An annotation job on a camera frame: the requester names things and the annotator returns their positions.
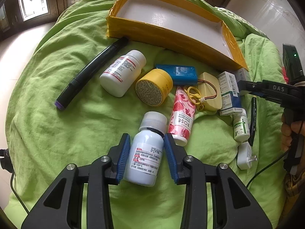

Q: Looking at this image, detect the white bottle dark collar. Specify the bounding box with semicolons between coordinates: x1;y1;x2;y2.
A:
124;111;167;187

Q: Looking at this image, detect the black marker yellow cap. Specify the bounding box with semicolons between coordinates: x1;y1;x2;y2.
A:
248;96;257;147

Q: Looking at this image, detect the small white medicine box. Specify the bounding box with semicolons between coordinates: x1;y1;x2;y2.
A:
234;68;251;83

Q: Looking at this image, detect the white power adapter plug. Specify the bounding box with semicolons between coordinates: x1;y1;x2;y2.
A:
237;141;258;170

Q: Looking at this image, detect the white bottle green label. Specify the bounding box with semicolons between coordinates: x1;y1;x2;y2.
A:
233;109;250;143

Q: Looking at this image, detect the blue white medicine box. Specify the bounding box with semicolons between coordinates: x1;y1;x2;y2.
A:
217;71;242;116

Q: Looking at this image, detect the rose hand cream tube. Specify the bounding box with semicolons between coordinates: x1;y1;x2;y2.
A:
168;86;196;146

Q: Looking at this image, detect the cream plastic case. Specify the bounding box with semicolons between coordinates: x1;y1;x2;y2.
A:
197;72;222;111

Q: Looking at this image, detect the yellow round jar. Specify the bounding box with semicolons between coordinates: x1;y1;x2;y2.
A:
135;69;174;106

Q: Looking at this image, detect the white bottle red label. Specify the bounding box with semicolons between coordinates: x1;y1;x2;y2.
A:
99;50;146;97

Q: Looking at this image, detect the right hand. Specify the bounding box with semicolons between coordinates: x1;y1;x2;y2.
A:
281;114;304;151

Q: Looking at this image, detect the red cloth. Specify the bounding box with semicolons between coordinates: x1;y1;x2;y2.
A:
282;67;288;83

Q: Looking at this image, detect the green bed quilt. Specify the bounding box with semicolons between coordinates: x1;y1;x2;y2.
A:
4;0;293;229

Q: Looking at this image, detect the black marker purple cap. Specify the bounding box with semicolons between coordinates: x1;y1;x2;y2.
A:
54;37;129;111

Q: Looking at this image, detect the yellow cardboard tray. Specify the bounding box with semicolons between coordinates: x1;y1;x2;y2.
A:
107;0;248;71

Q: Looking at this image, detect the black cable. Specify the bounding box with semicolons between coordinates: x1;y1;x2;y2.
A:
245;147;290;189

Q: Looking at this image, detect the blue battery pack with wires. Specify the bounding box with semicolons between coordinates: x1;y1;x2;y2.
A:
156;64;198;86

